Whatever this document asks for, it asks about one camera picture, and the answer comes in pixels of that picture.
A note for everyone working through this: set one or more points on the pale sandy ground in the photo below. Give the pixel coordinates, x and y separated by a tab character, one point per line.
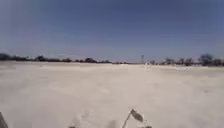
100	93

